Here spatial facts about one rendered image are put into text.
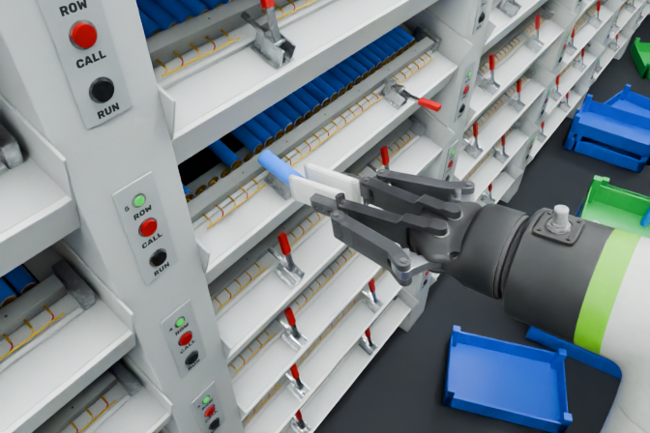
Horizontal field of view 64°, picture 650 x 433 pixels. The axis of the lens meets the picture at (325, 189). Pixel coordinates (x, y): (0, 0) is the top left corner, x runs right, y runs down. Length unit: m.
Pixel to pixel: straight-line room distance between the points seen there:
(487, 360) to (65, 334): 1.23
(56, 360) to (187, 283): 0.14
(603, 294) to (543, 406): 1.19
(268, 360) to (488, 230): 0.61
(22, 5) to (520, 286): 0.38
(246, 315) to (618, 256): 0.53
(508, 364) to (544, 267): 1.21
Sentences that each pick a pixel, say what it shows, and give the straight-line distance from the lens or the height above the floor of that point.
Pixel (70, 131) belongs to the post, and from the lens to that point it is 0.42.
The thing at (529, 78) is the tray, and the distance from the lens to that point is 1.73.
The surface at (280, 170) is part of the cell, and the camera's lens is 0.56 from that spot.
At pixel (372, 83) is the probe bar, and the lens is 0.83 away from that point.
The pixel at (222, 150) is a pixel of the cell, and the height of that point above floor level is 0.93.
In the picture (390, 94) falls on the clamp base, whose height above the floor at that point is 0.90.
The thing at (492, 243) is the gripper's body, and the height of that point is 1.04.
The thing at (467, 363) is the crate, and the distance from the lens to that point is 1.57.
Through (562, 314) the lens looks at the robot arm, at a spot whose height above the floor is 1.03.
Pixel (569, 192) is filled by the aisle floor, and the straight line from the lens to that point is 2.18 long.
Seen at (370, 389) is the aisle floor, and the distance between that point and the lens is 1.50.
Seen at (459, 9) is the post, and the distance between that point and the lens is 0.95.
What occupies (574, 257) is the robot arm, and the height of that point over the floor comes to 1.06.
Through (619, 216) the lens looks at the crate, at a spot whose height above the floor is 0.40.
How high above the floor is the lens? 1.34
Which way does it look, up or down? 42 degrees down
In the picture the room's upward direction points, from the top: straight up
